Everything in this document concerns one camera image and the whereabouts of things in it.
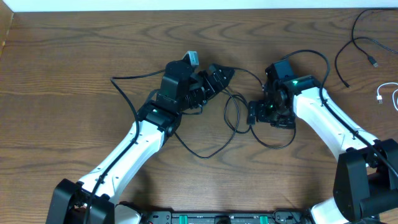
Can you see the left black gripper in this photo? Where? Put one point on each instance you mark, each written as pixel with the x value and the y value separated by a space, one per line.
pixel 221 81

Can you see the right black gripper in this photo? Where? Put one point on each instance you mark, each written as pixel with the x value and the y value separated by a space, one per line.
pixel 288 122

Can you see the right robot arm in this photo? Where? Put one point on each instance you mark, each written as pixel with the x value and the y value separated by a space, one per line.
pixel 366 174

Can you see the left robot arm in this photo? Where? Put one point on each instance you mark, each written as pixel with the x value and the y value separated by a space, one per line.
pixel 95 197

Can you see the wooden side panel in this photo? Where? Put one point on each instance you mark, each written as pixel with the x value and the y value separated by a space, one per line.
pixel 6 18

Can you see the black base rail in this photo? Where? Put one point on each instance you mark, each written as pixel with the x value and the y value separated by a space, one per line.
pixel 169 216

